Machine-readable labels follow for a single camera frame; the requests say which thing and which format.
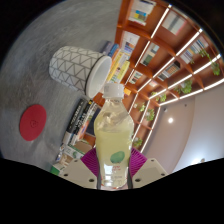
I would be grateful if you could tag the orange wooden shelf unit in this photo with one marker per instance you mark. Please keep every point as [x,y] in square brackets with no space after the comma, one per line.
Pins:
[166,50]

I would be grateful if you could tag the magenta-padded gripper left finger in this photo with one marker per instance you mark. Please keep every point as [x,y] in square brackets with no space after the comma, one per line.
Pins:
[76,173]

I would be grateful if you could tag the small green box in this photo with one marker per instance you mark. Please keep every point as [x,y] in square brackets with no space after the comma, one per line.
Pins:
[56,168]

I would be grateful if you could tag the yellow drink bottle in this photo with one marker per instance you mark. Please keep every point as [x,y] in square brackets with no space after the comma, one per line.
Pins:
[113,140]

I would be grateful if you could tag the recessed ceiling spotlight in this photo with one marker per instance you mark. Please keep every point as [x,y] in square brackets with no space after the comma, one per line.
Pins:
[170,120]

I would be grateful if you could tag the flat round red coaster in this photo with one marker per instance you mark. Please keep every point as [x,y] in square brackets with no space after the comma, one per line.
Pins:
[32,122]

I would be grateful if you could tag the dark book stack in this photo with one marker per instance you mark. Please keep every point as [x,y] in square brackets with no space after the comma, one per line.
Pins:
[78,121]

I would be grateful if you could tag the white patterned mug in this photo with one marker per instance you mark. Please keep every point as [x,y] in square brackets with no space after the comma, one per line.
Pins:
[71,68]

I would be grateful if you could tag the tall white green carton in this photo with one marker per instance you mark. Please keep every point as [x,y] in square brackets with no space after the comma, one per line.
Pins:
[72,151]

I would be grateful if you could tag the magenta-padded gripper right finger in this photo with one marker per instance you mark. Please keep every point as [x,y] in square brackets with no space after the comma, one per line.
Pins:
[150,173]

